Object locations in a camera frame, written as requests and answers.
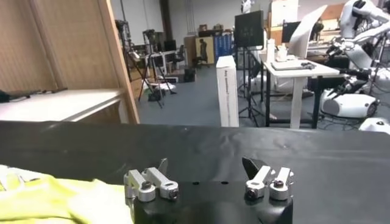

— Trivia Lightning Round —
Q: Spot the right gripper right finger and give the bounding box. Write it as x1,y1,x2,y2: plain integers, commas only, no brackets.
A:
242,156,295,201

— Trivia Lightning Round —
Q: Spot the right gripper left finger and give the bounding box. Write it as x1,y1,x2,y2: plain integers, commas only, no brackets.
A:
123,157,180,203

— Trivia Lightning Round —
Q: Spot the yellow-green t-shirt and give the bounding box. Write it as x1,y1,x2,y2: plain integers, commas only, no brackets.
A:
0,164,135,224

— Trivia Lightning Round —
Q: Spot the large white robot base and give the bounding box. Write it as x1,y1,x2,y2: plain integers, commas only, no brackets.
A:
319,93,378,119

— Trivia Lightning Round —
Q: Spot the black monitor stand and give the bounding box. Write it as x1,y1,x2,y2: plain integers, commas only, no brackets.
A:
237,47,263,127

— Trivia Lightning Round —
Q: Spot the tall white cardboard box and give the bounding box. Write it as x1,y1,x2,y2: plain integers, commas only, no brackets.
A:
215,55,240,128

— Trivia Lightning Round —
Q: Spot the white standing desk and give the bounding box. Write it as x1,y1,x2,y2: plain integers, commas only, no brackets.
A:
263,59,341,129

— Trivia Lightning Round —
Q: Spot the black equipment case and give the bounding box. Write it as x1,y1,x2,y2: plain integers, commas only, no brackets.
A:
182,67,197,83

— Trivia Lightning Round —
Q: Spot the grey closed laptop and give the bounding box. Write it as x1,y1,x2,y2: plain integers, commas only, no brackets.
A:
271,60,305,71

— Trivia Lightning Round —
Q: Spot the white table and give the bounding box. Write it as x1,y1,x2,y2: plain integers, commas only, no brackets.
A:
0,88,129,123

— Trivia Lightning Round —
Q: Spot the white dome with black dot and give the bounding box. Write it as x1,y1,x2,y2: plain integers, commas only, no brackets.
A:
358,117,390,135

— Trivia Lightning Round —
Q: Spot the white cup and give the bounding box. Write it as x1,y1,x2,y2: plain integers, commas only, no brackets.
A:
275,44,289,61

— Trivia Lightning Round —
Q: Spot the white bottle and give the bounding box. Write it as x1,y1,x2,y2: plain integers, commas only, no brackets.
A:
266,38,276,63

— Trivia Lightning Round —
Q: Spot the white curved panel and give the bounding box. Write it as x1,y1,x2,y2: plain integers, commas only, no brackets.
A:
288,4,328,59

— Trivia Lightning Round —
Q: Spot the black monitor panel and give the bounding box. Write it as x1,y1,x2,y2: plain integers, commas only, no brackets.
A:
233,10,265,49

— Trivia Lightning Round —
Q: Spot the wooden panel table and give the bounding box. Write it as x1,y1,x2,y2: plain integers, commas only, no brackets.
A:
0,0,141,124

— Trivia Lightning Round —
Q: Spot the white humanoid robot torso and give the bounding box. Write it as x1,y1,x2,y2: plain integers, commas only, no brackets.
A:
325,0,390,95

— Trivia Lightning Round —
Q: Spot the black camera tripod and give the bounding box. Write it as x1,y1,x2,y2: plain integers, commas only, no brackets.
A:
142,29,178,96
115,19,165,110

